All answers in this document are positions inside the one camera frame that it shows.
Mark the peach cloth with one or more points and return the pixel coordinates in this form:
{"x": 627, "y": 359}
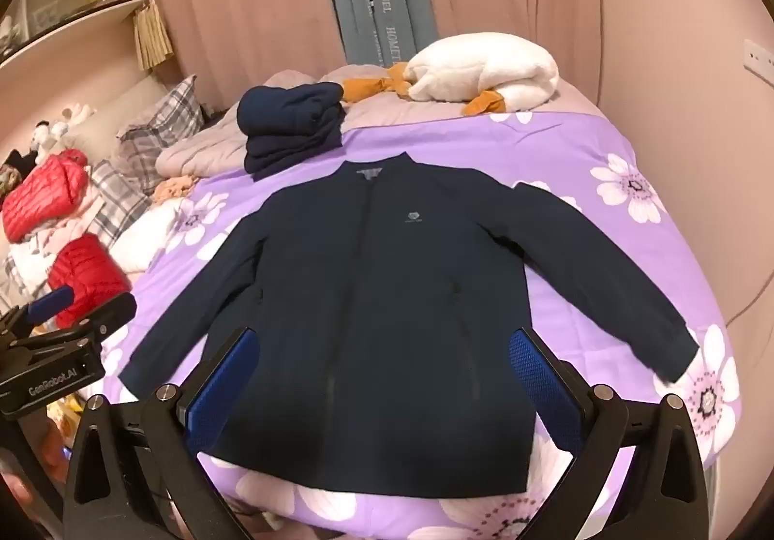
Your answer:
{"x": 175, "y": 189}

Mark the grey plaid pillow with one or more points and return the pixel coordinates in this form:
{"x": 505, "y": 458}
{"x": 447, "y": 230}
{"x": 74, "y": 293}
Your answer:
{"x": 118, "y": 207}
{"x": 163, "y": 128}

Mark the white wall socket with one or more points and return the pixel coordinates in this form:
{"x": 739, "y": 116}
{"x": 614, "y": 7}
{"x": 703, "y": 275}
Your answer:
{"x": 759, "y": 57}

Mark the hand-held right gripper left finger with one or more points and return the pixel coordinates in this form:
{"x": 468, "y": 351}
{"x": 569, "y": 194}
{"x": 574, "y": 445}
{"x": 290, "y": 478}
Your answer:
{"x": 224, "y": 389}

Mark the beige folded blanket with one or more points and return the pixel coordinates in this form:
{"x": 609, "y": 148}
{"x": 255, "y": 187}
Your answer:
{"x": 199, "y": 147}

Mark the navy blue jacket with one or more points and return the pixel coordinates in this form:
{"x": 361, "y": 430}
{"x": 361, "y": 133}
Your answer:
{"x": 375, "y": 304}

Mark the red down jacket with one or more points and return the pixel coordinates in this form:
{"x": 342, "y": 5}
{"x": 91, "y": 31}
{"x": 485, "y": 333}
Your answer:
{"x": 84, "y": 280}
{"x": 42, "y": 195}

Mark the purple floral bed sheet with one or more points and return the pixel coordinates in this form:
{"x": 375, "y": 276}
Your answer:
{"x": 574, "y": 153}

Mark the stack of folded navy clothes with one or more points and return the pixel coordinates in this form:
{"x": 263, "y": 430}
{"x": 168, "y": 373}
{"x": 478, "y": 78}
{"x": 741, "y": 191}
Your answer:
{"x": 290, "y": 122}

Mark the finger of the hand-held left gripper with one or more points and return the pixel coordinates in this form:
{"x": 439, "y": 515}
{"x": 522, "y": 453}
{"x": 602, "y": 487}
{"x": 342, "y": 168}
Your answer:
{"x": 51, "y": 301}
{"x": 112, "y": 310}

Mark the cream cloth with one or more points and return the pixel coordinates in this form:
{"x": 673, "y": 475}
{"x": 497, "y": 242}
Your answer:
{"x": 151, "y": 237}

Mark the white goose plush toy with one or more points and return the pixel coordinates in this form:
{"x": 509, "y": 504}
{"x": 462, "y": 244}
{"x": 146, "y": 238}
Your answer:
{"x": 477, "y": 68}

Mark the small white plush toys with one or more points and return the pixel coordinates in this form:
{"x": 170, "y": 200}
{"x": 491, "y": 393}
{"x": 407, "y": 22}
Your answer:
{"x": 66, "y": 119}

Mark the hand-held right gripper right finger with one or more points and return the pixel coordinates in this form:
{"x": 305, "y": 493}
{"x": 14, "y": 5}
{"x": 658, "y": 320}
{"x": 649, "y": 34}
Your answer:
{"x": 544, "y": 383}

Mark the beige fringed cloth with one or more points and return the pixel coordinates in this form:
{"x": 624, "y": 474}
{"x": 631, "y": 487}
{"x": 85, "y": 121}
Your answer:
{"x": 152, "y": 35}

